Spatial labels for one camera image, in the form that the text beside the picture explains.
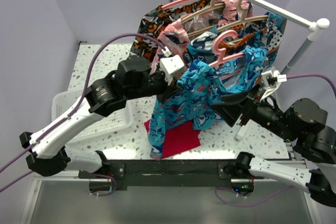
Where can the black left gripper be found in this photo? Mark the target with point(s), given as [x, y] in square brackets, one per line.
[169, 91]

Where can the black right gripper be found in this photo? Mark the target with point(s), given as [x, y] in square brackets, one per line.
[228, 112]

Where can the blue shark print shorts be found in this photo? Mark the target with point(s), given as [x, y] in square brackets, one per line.
[202, 87]

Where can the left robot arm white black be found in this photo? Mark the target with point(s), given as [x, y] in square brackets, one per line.
[48, 154]

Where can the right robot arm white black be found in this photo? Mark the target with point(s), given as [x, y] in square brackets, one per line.
[303, 122]

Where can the black orange camo shorts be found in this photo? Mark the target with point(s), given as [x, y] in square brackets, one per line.
[154, 22]

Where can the beige hanger front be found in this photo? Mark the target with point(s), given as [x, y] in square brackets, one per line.
[246, 9]

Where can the red folded cloth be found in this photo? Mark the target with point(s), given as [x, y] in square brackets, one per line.
[177, 140]

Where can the white plastic basket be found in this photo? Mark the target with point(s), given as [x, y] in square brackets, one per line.
[117, 121]

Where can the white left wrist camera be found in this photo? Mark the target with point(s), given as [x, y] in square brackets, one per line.
[172, 66]

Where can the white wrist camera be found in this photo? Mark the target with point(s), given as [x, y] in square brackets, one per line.
[271, 79]
[172, 66]

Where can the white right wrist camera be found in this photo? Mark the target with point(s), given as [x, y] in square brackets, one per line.
[271, 79]

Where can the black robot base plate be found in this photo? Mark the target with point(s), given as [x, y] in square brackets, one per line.
[165, 173]

